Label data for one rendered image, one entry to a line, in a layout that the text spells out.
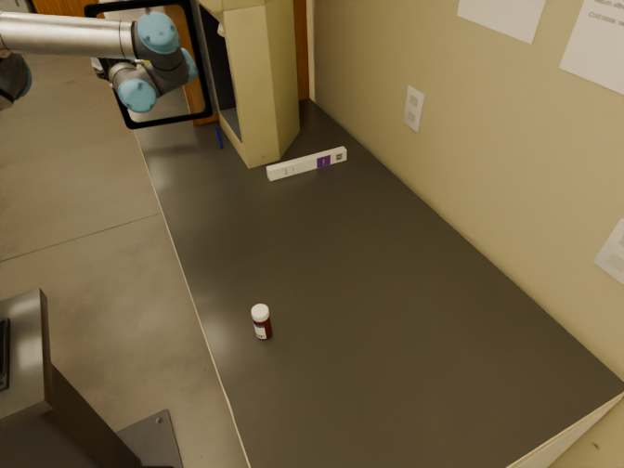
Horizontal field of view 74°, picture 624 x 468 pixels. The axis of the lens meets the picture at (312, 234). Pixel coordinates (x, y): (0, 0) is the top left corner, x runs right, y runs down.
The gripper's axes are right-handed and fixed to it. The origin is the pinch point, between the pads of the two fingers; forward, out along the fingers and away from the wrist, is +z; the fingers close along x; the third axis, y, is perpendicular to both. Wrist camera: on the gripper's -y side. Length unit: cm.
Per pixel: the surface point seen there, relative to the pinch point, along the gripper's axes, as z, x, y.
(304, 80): 7, -65, -32
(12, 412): -74, 49, -28
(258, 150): -26.8, -28.1, -30.2
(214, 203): -37, -7, -34
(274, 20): -23.7, -42.3, 4.7
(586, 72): -99, -63, 9
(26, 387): -70, 46, -28
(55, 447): -69, 55, -55
